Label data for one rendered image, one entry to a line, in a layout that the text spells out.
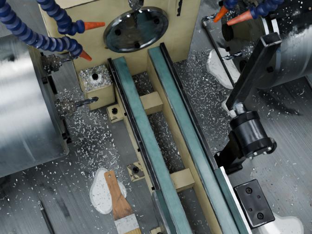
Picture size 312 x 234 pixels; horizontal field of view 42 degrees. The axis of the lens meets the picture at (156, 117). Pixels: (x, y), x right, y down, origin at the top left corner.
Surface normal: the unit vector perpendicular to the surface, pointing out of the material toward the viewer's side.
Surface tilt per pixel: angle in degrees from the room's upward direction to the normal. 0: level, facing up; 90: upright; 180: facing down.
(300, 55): 62
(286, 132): 0
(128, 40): 90
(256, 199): 0
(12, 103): 28
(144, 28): 90
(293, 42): 47
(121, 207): 0
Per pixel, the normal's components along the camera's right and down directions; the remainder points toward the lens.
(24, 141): 0.32, 0.55
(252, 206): 0.05, -0.36
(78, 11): 0.35, 0.88
